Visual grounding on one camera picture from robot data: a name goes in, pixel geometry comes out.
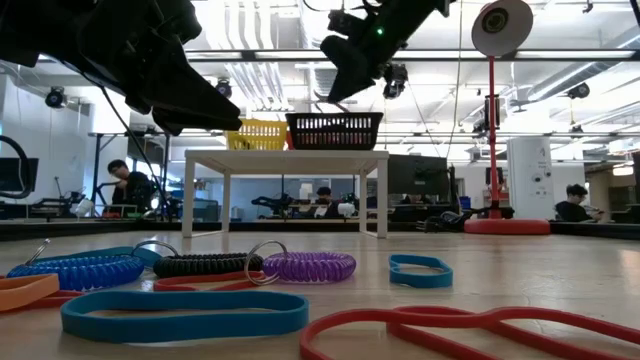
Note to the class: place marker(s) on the black coil wristband keyring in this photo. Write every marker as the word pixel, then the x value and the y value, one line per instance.
pixel 210 265

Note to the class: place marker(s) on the black monitor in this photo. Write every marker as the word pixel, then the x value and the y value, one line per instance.
pixel 17 175
pixel 417 175

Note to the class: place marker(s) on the black background robot arm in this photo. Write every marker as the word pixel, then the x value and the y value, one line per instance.
pixel 272 202

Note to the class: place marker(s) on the blue coil wristband keyring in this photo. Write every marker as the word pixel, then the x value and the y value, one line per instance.
pixel 75 272

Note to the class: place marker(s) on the red plastic basket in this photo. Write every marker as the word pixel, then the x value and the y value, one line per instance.
pixel 289 142

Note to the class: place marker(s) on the purple coil wristband keyring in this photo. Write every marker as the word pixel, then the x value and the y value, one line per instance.
pixel 310 267

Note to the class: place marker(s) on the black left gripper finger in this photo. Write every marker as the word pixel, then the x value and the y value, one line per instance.
pixel 200 105
pixel 167 127

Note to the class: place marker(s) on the black plastic basket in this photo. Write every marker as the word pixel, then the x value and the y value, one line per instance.
pixel 330 146

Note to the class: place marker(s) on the red desk lamp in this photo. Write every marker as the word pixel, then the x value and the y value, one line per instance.
pixel 505 227

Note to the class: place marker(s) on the black ceiling camera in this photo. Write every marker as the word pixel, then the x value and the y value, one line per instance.
pixel 396 80
pixel 56 97
pixel 579 91
pixel 223 90

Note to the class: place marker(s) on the white perforated shelf riser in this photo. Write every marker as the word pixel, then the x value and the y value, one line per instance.
pixel 285 161

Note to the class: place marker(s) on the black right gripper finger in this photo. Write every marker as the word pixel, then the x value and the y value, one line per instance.
pixel 352 67

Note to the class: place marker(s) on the red rubber band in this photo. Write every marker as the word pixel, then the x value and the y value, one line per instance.
pixel 332 102
pixel 430 313
pixel 65 296
pixel 180 286

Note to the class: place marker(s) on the orange rubber band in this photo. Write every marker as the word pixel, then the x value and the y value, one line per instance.
pixel 25 292

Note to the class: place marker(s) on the yellow plastic basket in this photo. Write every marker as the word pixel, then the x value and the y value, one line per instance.
pixel 260 135

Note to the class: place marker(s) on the white cylinder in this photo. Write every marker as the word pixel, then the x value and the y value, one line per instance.
pixel 530 175

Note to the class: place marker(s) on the small white mug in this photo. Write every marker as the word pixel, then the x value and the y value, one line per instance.
pixel 346 210

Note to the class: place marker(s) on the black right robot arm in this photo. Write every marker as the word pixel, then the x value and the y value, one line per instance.
pixel 425 10

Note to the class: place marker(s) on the person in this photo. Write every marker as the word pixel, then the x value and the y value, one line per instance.
pixel 324 192
pixel 575 210
pixel 130 187

